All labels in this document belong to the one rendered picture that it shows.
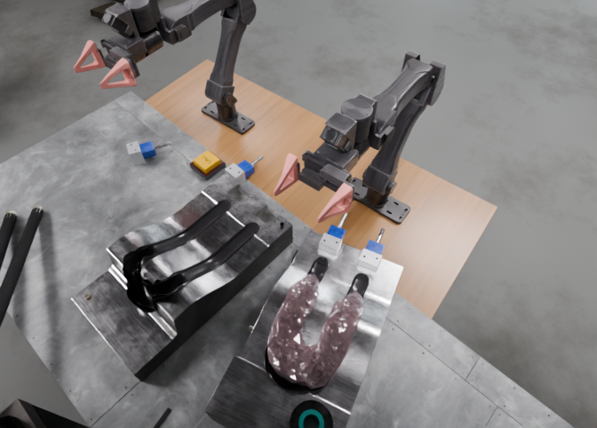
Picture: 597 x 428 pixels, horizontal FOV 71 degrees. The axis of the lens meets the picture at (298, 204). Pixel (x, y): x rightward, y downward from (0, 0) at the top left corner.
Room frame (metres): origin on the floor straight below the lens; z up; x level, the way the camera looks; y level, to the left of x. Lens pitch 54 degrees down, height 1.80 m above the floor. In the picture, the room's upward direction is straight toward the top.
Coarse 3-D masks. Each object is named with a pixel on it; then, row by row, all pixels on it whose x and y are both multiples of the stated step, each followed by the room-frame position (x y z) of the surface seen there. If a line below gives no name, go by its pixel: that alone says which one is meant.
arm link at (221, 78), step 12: (228, 12) 1.18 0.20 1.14; (228, 24) 1.16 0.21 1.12; (240, 24) 1.16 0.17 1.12; (228, 36) 1.15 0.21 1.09; (240, 36) 1.16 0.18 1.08; (228, 48) 1.13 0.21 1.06; (216, 60) 1.13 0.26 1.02; (228, 60) 1.12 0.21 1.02; (216, 72) 1.11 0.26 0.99; (228, 72) 1.11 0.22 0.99; (216, 84) 1.08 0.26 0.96; (228, 84) 1.09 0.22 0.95; (216, 96) 1.06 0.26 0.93
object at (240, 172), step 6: (240, 162) 0.86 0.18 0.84; (246, 162) 0.86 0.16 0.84; (252, 162) 0.87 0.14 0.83; (228, 168) 0.83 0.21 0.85; (234, 168) 0.83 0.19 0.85; (240, 168) 0.83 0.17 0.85; (246, 168) 0.84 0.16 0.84; (252, 168) 0.84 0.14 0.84; (228, 174) 0.81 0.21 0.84; (234, 174) 0.80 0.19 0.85; (240, 174) 0.80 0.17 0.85; (246, 174) 0.82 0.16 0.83; (240, 180) 0.80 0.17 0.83
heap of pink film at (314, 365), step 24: (312, 288) 0.42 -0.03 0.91; (288, 312) 0.35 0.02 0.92; (336, 312) 0.35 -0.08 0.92; (360, 312) 0.36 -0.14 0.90; (288, 336) 0.31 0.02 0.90; (336, 336) 0.31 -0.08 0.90; (288, 360) 0.26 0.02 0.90; (312, 360) 0.25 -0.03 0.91; (336, 360) 0.26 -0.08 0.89; (312, 384) 0.21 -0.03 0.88
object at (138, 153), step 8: (128, 144) 0.93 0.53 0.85; (136, 144) 0.93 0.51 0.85; (144, 144) 0.94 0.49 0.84; (152, 144) 0.94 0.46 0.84; (160, 144) 0.95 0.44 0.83; (168, 144) 0.95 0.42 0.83; (128, 152) 0.89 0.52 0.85; (136, 152) 0.89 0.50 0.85; (144, 152) 0.91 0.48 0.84; (152, 152) 0.91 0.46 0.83; (136, 160) 0.89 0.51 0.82; (144, 160) 0.90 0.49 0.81
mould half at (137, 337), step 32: (224, 192) 0.71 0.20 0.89; (160, 224) 0.60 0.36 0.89; (192, 224) 0.61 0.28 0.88; (224, 224) 0.61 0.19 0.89; (288, 224) 0.60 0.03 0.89; (160, 256) 0.49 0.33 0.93; (192, 256) 0.51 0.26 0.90; (256, 256) 0.51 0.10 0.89; (96, 288) 0.44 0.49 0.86; (192, 288) 0.41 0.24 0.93; (224, 288) 0.43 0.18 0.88; (96, 320) 0.36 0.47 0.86; (128, 320) 0.36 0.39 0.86; (160, 320) 0.36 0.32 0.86; (192, 320) 0.36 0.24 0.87; (128, 352) 0.28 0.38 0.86; (160, 352) 0.29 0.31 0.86
